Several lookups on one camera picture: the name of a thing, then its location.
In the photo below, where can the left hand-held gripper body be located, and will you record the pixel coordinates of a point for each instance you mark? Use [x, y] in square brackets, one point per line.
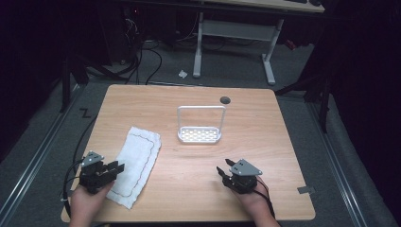
[93, 175]

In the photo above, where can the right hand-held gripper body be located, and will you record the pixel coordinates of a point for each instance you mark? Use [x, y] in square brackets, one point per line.
[244, 178]

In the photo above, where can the white towel with dark stitching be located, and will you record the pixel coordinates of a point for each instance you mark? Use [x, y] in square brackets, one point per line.
[137, 164]

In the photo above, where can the white towel rack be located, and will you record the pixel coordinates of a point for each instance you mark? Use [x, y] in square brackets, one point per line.
[199, 135]

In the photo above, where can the grey tape strip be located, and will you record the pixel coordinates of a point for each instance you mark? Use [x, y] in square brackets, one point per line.
[305, 190]

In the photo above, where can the black stand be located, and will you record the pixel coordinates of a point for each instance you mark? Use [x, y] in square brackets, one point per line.
[66, 85]
[318, 91]

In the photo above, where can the white paper scrap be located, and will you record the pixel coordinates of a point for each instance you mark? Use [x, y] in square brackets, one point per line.
[183, 74]

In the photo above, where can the white-legged desk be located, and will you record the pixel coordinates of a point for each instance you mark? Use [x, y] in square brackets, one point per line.
[236, 30]

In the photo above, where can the metal floor rail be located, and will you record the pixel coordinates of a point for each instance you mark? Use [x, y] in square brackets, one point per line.
[339, 167]
[34, 157]

